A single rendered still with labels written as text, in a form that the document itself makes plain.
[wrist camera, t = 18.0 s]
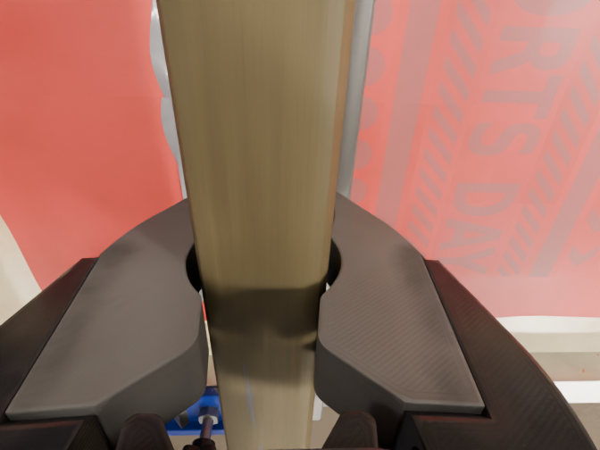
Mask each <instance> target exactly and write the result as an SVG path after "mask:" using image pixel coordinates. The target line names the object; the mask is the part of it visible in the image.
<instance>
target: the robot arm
mask: <svg viewBox="0 0 600 450"><path fill-rule="evenodd" d="M327 283H328V285H329V289H328V290H327V291H326V292H325V293H324V294H323V295H322V296H321V300H320V310H319V319H318V330H317V341H316V351H315V366H314V381H313V386H314V390H315V393H316V395H317V397H319V398H320V400H321V401H322V402H323V403H324V404H326V405H327V406H328V407H330V408H331V409H332V410H334V411H335V412H336V413H338V414H339V415H340V416H339V417H338V419H337V422H336V424H335V425H334V427H333V429H332V431H331V432H330V433H329V436H328V438H327V440H326V441H325V443H324V445H323V447H322V448H316V449H268V450H597V448H596V446H595V444H594V442H593V440H592V439H591V437H590V436H589V434H588V432H587V430H586V429H585V427H584V426H583V424H582V422H581V421H580V419H579V417H578V415H577V414H576V413H575V412H574V410H573V409H572V407H571V405H570V404H569V403H568V401H567V400H566V398H565V397H564V395H563V394H562V392H561V391H560V390H559V388H558V387H557V386H556V385H555V383H554V382H553V381H552V380H551V378H550V377H549V376H548V374H547V373H546V372H545V371H544V369H543V368H542V367H541V366H540V365H539V363H538V362H537V361H536V360H535V359H534V357H533V356H532V355H531V354H530V353H529V352H528V351H527V350H526V348H525V347H524V346H523V345H522V344H521V343H520V342H519V341H518V340H517V339H516V338H515V337H514V336H513V335H512V334H511V333H510V332H509V331H508V330H507V329H506V328H505V327H504V326H503V325H502V324H501V323H500V322H499V321H498V320H497V319H496V318H495V317H494V316H493V314H492V313H491V312H490V311H489V310H488V309H487V308H486V307H485V306H484V305H483V304H482V303H481V302H480V301H479V300H478V299H477V298H476V297H475V296H474V295H473V294H472V293H471V292H470V291H469V290H468V289H467V288H466V287H465V286H464V285H463V284H462V283H461V282H460V281H459V280H458V279H457V278H456V277H455V276H454V275H453V274H452V273H451V272H450V271H449V270H448V269H447V268H446V267H445V266H444V265H443V264H442V263H441V262H440V261H439V260H426V259H425V258H424V257H423V256H422V255H421V253H420V252H419V251H418V250H417V249H416V248H415V247H414V246H413V245H412V244H411V243H410V242H409V241H408V240H406V239H405V238H404V237H403V236H402V235H401V234H400V233H398V232H397V231H396V230H395V229H393V228H392V227H390V226H389V225H388V224H386V223H385V222H384V221H382V220H381V219H379V218H378V217H376V216H374V215H373V214H371V213H370V212H368V211H366V210H364V209H363V208H362V207H361V206H359V205H358V204H355V203H354V202H352V201H351V200H349V199H348V198H346V197H345V196H342V195H341V194H339V193H338V192H336V200H335V209H334V217H333V226H332V235H331V243H330V252H329V268H328V277H327ZM201 288H202V287H201V281H200V276H199V270H198V264H197V259H196V248H195V242H194V236H193V230H192V225H191V220H190V213H189V208H188V198H185V199H184V200H182V201H180V202H178V203H176V204H175V205H173V206H171V207H169V208H167V209H165V210H163V211H162V212H159V213H157V214H156V215H154V216H153V217H151V218H149V219H147V220H145V221H143V222H141V223H140V224H138V225H137V226H136V227H134V228H133V229H131V230H130V231H128V232H127V233H125V234H124V235H123V236H121V237H120V238H118V239H117V240H116V241H115V242H113V243H112V244H111V245H110V246H109V247H107V248H106V249H105V250H104V251H103V252H102V253H101V254H100V255H99V256H98V257H95V258H81V259H80V260H79V261H78V262H76V263H75V264H74V265H72V266H71V267H70V268H69V269H68V270H67V271H66V272H65V273H64V274H62V275H61V276H60V277H59V278H57V279H56V280H55V281H54V282H52V283H51V284H50V285H49V286H48V287H46V288H45V289H44V290H43V291H41V292H40V293H39V294H38V295H36V296H35V297H34V298H33V299H31V300H30V301H29V302H28V303H27V304H25V305H24V306H23V307H22V308H21V309H20V310H19V311H18V312H16V313H15V314H14V315H13V316H11V317H10V318H9V319H8V320H6V321H5V322H4V323H3V324H1V325H0V450H174V448H173V445H172V443H171V440H170V438H169V435H168V433H167V430H166V428H165V426H164V425H165V424H167V423H168V422H170V421H171V420H173V419H174V418H175V417H177V416H178V415H180V414H181V413H183V412H184V411H186V409H187V408H189V407H190V406H192V405H193V404H195V403H196V402H197V401H198V400H199V399H200V398H201V397H202V395H203V394H204V392H205V389H206V384H207V372H208V358H209V347H208V341H207V335H206V328H205V322H204V311H203V305H202V298H201V296H200V295H199V292H200V290H201Z"/></svg>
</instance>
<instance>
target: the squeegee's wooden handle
mask: <svg viewBox="0 0 600 450"><path fill-rule="evenodd" d="M355 1H356V0H156V5H157V11H158V17H159V22H160V28H161V34H162V44H163V51H164V56H165V61H166V67H167V73H168V79H169V84H170V91H171V101H172V107H173V112H174V118H175V123H176V130H177V135H178V141H179V151H180V157H181V163H182V169H183V174H184V180H185V186H186V191H187V202H188V208H189V213H190V220H191V225H192V230H193V236H194V242H195V248H196V259H197V264H198V270H199V276H200V281H201V287H202V293H203V299H204V308H205V315H206V320H207V326H208V332H209V338H210V343H211V349H212V359H213V365H214V371H215V377H216V382H217V388H218V394H219V399H220V406H221V416H222V421H223V428H224V433H225V438H226V445H227V450H268V449H310V442H311V433H312V424H313V407H314V398H315V390H314V386H313V381H314V366H315V351H316V341H317V330H318V319H319V310H320V300H321V296H322V295H323V294H324V293H325V292H326V286H327V277H328V268H329V252H330V243H331V235H332V226H333V217H334V209H335V200H336V191H337V183H338V166H339V157H340V148H341V139H342V130H343V122H344V113H345V104H346V88H347V79H348V71H349V62H350V53H351V45H352V35H353V26H354V10H355Z"/></svg>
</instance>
